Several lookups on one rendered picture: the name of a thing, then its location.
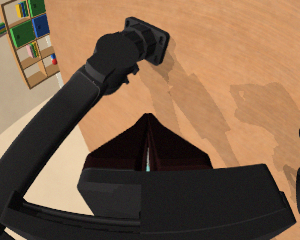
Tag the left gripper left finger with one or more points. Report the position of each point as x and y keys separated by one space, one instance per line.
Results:
x=123 y=151

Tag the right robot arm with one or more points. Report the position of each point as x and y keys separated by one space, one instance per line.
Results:
x=115 y=56

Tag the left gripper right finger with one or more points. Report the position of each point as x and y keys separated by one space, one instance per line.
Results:
x=172 y=152

